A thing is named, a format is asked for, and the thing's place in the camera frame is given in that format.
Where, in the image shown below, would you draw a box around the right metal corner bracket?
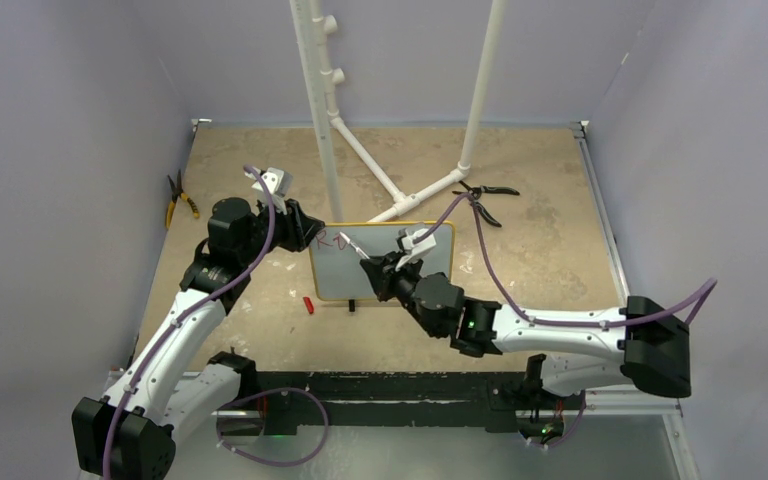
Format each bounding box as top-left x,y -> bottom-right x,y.
569,120 -> 588,139

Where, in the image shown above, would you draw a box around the metal corner bracket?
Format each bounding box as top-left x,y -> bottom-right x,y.
569,120 -> 588,139
191,118 -> 213,135

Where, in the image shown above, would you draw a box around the white PVC pipe frame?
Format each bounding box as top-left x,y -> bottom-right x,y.
290,1 -> 508,222

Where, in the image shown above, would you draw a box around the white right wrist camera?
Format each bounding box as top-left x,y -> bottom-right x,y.
395,226 -> 436,271

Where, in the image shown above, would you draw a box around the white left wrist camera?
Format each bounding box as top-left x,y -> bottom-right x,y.
246,167 -> 293,215

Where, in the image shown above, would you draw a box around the red marker cap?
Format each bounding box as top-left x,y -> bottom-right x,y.
303,297 -> 315,315

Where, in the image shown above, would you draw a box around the yellow framed whiteboard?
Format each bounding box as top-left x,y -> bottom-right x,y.
308,221 -> 421,301

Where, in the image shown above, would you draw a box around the yellow black needle-nose pliers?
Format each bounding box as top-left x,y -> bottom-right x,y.
164,170 -> 201,229

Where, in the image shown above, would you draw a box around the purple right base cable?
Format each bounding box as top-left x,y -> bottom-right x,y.
523,390 -> 587,453

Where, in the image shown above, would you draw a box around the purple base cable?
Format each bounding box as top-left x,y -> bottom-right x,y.
523,390 -> 587,453
215,387 -> 330,469

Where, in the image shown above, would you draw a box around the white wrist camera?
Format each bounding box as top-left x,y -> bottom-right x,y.
395,226 -> 436,271
246,167 -> 293,215

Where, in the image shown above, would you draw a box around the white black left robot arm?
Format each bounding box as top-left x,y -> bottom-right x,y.
71,197 -> 325,479

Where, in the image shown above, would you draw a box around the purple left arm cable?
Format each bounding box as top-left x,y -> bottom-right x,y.
101,165 -> 277,480

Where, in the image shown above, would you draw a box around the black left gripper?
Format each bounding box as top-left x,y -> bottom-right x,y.
238,195 -> 323,265

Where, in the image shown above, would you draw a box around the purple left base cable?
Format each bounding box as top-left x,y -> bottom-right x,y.
215,387 -> 330,469

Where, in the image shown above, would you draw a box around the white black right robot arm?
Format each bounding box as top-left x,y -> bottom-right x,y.
359,252 -> 692,407

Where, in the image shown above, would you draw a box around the white red whiteboard marker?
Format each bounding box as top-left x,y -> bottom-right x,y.
340,232 -> 370,260

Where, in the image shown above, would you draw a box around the black grey wire stripper pliers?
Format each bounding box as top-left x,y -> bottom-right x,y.
451,181 -> 521,229

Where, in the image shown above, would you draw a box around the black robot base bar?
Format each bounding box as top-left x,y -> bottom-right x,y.
211,352 -> 584,437

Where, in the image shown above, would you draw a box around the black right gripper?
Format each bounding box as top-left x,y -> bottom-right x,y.
363,249 -> 442,338

